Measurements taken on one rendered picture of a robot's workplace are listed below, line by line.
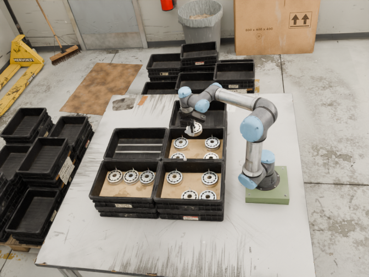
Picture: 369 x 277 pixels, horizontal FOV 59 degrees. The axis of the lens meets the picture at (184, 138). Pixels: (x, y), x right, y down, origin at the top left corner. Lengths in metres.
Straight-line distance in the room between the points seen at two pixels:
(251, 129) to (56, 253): 1.38
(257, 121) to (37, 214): 2.09
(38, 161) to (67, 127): 0.56
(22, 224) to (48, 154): 0.61
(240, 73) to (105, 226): 2.09
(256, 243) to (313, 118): 2.04
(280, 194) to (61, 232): 1.39
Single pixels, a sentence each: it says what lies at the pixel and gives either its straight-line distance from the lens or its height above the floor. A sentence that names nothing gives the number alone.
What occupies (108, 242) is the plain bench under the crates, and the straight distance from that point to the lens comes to 2.13.
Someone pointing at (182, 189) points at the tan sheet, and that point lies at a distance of 2.05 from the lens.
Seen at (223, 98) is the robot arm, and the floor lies 1.32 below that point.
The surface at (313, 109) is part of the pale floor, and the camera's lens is 3.85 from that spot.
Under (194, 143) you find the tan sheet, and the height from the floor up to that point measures 0.83.
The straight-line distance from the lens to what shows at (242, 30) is 4.61.
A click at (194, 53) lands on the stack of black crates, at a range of 3.86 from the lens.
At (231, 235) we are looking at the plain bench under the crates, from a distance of 2.01.
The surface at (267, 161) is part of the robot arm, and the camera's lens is 1.96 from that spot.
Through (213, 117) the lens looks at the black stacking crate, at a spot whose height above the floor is 0.83.
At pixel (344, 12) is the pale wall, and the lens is 4.94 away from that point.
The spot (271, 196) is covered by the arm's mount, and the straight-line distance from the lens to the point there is 2.09.
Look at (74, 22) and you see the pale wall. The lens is 5.35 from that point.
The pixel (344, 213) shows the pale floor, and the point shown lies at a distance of 3.04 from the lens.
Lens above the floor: 2.48
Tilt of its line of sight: 45 degrees down
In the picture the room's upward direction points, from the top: 10 degrees counter-clockwise
